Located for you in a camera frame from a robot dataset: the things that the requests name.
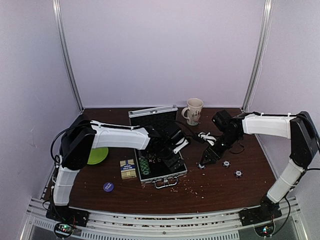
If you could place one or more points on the green plate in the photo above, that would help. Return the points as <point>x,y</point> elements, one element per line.
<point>97,155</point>

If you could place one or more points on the circuit board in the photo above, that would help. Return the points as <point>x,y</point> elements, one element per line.
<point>265,230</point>
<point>63,230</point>

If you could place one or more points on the blue Texas Hold'em card box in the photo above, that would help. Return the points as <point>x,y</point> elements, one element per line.
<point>128,169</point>

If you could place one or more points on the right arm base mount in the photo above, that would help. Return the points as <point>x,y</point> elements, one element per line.
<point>252,216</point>

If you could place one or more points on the red dice set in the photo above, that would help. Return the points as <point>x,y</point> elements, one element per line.
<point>154,160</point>

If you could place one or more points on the right circuit board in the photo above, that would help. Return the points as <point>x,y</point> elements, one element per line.
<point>265,230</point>

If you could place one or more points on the right aluminium frame post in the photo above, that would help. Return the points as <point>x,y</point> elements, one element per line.
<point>261,47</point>

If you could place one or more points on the purple poker chip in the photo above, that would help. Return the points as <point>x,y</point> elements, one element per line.
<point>226,164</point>
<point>201,166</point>
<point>238,173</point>

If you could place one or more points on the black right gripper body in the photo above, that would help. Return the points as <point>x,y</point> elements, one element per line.
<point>228,140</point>

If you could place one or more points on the green chip stack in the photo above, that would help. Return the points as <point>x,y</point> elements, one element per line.
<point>144,166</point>

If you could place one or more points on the left circuit board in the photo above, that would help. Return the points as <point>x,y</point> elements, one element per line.
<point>63,230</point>

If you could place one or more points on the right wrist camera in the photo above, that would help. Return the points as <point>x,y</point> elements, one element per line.
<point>221,119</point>

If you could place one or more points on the aluminium poker case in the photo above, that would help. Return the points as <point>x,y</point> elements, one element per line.
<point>160,176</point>

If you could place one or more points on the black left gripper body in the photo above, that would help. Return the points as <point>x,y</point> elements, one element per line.
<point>168,161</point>

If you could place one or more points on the aluminium frame post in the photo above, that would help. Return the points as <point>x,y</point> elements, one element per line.
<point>261,47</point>
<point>56,4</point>

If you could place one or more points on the aluminium front rail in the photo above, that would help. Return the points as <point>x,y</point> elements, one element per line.
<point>217,225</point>

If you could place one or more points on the purple round button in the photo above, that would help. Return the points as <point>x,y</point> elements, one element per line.
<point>108,187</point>

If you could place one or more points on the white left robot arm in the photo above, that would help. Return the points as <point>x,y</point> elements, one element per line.
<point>78,140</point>

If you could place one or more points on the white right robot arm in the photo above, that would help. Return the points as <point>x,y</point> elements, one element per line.
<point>298,128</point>

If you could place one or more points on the left aluminium frame post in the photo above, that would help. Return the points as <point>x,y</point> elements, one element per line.
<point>56,4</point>

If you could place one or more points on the cream ceramic mug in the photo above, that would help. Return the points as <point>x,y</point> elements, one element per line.
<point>192,112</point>

